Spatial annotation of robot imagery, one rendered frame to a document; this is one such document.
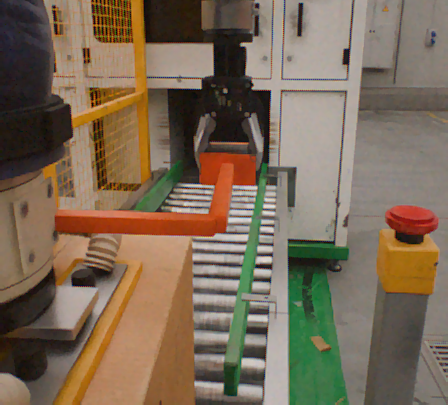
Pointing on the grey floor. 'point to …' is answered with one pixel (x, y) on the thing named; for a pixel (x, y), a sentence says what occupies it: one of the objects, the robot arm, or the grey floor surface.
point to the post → (399, 317)
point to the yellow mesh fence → (120, 83)
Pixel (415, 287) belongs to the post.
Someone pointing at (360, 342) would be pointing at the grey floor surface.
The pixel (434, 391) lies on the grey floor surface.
